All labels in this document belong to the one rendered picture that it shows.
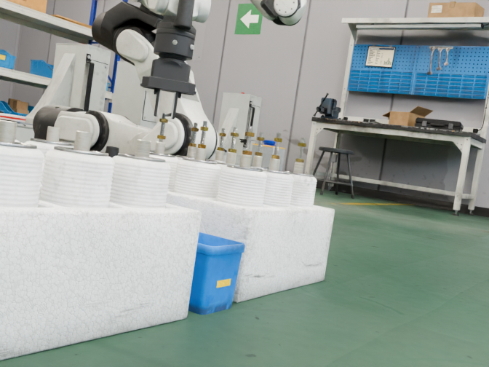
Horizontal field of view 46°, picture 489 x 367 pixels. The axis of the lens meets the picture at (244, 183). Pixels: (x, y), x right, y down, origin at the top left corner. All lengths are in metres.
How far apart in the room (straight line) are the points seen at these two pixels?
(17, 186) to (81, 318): 0.20
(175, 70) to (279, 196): 0.36
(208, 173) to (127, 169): 0.35
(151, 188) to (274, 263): 0.40
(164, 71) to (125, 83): 2.85
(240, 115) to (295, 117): 2.02
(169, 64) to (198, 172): 0.26
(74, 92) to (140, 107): 0.53
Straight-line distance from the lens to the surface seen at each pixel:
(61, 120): 2.00
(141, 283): 0.87
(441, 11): 6.21
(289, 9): 1.91
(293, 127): 7.00
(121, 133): 1.85
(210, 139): 1.72
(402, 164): 6.43
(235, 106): 5.11
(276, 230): 1.18
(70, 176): 0.80
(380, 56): 6.55
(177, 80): 1.30
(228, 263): 1.02
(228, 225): 1.10
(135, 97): 4.06
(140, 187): 0.88
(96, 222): 0.78
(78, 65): 3.70
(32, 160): 0.75
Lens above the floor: 0.28
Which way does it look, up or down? 3 degrees down
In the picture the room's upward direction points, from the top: 8 degrees clockwise
